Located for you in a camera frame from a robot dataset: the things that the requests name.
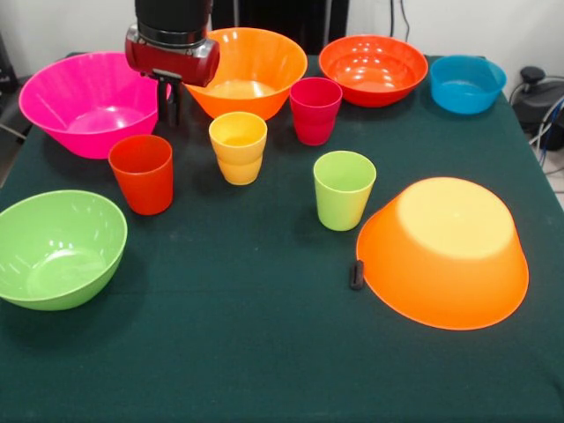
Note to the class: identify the dark green tablecloth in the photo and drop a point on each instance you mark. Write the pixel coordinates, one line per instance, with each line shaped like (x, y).
(282, 361)

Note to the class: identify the small black finger pad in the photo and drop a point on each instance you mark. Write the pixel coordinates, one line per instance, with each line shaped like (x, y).
(357, 275)

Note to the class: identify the red plastic cup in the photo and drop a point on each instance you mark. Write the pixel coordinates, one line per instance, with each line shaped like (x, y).
(141, 185)

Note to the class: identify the green plastic bowl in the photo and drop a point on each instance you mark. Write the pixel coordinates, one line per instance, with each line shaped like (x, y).
(57, 238)

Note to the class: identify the red plastic bowl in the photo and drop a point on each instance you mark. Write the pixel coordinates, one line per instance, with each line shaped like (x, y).
(374, 66)

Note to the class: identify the blue plastic bowl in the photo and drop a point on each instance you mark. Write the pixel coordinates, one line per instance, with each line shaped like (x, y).
(467, 88)

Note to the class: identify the crimson plastic cup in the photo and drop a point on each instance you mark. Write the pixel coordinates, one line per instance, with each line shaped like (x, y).
(315, 119)

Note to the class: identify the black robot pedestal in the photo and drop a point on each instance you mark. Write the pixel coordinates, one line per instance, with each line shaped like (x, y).
(286, 17)

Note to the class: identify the orange plastic bowl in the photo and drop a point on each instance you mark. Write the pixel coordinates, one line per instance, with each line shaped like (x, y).
(440, 264)
(264, 66)

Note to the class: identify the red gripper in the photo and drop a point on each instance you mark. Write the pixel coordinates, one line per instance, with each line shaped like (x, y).
(176, 66)

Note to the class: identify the yellow plastic cup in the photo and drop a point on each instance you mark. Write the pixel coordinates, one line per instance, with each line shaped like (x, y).
(238, 154)

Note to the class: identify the pink plastic bowl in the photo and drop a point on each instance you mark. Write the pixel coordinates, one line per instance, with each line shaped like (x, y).
(88, 88)

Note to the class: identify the green plastic cup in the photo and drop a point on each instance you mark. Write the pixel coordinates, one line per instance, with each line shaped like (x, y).
(343, 198)

